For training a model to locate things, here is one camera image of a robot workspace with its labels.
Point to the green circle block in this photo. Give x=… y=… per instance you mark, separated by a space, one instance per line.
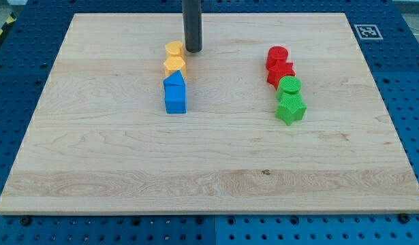
x=288 y=84

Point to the red circle block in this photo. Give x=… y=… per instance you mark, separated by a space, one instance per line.
x=275 y=54

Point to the blue cube block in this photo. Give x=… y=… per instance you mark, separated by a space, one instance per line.
x=175 y=99

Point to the blue triangle block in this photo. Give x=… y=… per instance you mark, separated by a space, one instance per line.
x=175 y=79

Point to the yellow hexagon block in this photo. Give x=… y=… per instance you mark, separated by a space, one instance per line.
x=173 y=64

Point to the yellow heart block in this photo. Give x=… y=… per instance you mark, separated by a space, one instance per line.
x=175 y=48

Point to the green star block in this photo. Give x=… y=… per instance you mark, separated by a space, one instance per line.
x=290 y=108

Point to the red star block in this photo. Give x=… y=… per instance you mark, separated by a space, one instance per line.
x=279 y=70

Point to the wooden board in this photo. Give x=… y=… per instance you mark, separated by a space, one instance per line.
x=101 y=143

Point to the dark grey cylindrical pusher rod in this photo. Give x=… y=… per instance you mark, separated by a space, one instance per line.
x=192 y=23

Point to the white fiducial marker tag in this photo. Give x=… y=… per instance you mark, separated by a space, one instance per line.
x=368 y=32

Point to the black bolt front left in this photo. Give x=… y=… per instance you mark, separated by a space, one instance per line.
x=25 y=221

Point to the black bolt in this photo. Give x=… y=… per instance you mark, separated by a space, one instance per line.
x=404 y=218
x=25 y=221

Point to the black bolt front right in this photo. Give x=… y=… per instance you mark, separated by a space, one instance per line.
x=404 y=218

